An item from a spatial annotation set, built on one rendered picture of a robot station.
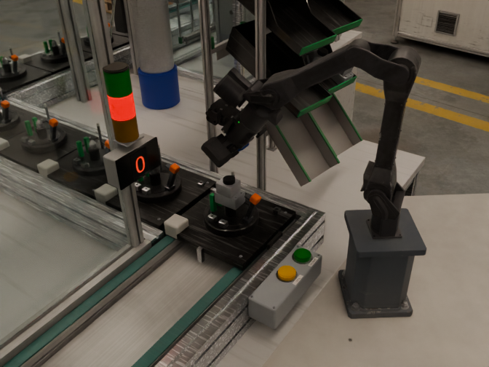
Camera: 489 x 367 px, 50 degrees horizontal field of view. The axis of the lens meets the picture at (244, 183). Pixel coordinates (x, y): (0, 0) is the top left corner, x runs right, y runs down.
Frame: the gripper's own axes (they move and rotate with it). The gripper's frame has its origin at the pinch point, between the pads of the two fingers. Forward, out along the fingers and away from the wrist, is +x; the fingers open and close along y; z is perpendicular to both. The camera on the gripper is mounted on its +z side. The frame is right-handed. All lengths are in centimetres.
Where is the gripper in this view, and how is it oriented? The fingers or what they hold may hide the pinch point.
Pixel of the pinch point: (225, 149)
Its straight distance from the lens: 122.9
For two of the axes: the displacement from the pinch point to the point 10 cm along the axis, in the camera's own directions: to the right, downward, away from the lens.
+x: -4.8, 4.7, 7.4
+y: -5.6, 4.8, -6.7
